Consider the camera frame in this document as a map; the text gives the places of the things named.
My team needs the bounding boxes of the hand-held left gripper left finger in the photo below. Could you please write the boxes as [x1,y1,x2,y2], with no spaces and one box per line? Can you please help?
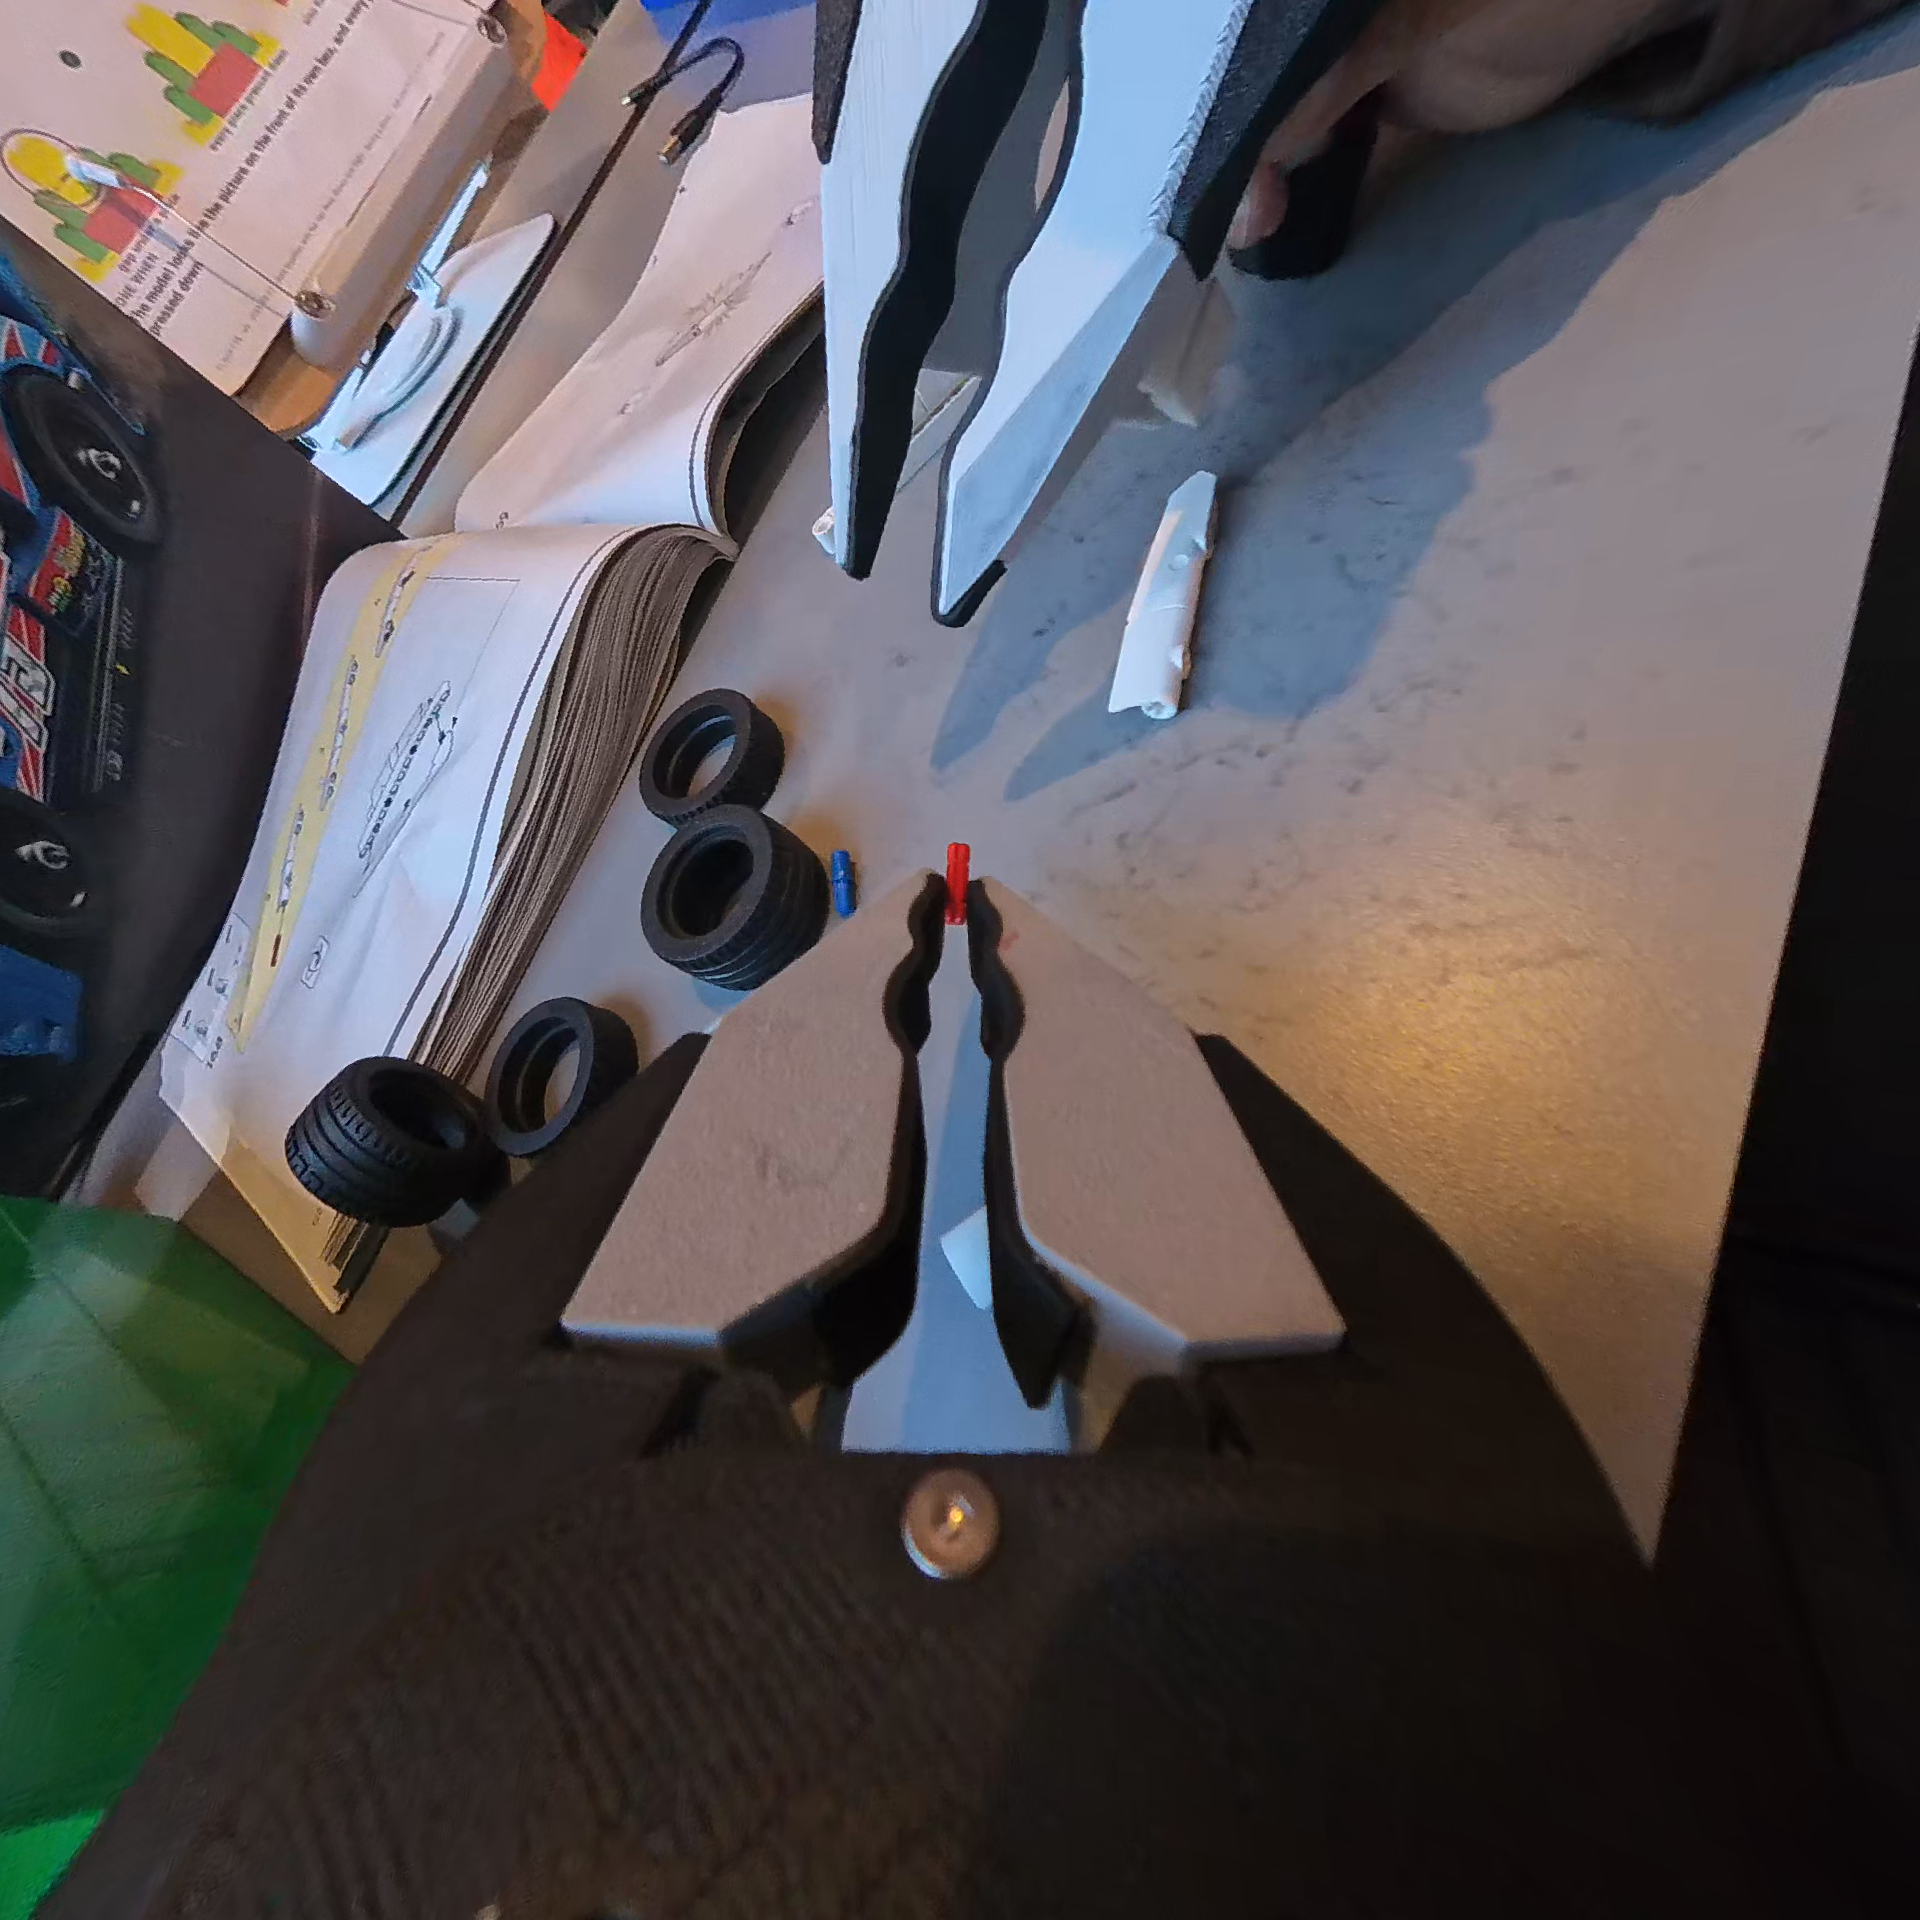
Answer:
[558,873,954,1395]

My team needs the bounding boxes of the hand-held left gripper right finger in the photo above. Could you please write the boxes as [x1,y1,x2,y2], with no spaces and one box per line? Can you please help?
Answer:
[967,876,1348,1408]

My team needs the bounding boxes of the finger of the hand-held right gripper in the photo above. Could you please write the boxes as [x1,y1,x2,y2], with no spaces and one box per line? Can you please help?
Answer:
[928,0,1254,623]
[817,0,1053,578]

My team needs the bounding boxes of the small white toy connector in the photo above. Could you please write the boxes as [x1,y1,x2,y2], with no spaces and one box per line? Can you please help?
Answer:
[1110,576,1198,723]

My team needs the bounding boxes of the green plastic bin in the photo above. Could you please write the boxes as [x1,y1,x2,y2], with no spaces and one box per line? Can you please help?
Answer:
[0,1194,360,1920]

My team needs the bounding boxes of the grey desk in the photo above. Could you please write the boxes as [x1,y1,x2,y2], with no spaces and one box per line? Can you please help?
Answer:
[74,0,1920,1571]

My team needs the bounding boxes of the person's right hand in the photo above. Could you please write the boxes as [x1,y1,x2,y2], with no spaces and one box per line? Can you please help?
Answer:
[1225,0,1716,252]

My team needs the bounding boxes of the black rubber toy tire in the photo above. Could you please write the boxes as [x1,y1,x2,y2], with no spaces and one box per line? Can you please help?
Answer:
[639,803,833,993]
[286,1059,507,1235]
[482,995,639,1160]
[637,685,788,830]

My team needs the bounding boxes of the white flat stand base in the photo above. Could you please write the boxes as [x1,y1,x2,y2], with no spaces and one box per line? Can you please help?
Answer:
[290,211,558,520]

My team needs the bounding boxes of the printed brick instruction sheet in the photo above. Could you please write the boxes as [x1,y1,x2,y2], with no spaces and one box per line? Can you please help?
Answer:
[0,0,558,395]

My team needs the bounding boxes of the open instruction book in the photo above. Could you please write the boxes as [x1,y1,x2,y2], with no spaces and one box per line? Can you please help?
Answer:
[155,88,846,1311]

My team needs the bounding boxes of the person's legs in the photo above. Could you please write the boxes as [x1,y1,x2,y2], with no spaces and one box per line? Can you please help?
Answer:
[1650,341,1920,1920]

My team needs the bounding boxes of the black toy car box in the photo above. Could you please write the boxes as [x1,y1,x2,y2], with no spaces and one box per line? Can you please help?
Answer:
[0,252,400,1202]

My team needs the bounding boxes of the black plug cable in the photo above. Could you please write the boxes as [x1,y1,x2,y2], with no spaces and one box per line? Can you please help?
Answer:
[621,42,748,167]

